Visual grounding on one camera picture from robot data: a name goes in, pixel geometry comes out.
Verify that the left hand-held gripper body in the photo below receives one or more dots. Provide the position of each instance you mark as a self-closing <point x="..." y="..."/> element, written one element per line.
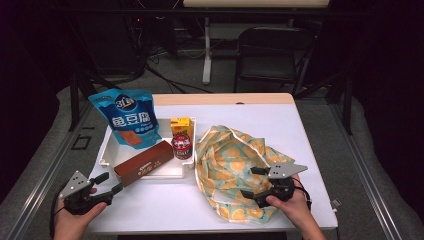
<point x="76" y="186"/>

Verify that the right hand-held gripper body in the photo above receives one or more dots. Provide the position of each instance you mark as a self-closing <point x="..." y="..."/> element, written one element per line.
<point x="283" y="170"/>

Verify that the white plastic bin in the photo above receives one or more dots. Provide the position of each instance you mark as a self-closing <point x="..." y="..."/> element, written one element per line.
<point x="111" y="155"/>

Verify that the fruit print fabric bag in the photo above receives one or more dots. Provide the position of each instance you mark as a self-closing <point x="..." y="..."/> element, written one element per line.
<point x="226" y="160"/>

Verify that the brown cardboard box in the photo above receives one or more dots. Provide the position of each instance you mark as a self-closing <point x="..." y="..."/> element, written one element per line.
<point x="143" y="163"/>

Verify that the blue snack pouch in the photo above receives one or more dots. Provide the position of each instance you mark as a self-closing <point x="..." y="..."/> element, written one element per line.
<point x="133" y="120"/>

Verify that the red can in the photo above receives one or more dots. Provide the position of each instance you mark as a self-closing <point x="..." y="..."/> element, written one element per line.
<point x="181" y="146"/>

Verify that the yellow drink carton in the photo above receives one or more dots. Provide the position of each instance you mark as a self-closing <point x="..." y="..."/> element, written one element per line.
<point x="180" y="125"/>

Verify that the person's left hand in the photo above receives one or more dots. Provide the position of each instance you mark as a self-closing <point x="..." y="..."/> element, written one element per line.
<point x="73" y="225"/>

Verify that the person's right hand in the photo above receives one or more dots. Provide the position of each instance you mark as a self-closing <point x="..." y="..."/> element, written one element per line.
<point x="295" y="210"/>

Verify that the black metal stand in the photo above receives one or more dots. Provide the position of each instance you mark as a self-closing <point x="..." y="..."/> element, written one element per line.
<point x="348" y="100"/>
<point x="75" y="100"/>

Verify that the black folding chair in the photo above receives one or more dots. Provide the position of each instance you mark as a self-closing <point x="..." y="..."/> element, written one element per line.
<point x="273" y="63"/>

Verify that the white desk leg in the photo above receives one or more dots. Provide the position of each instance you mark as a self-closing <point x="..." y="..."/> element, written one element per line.
<point x="207" y="56"/>

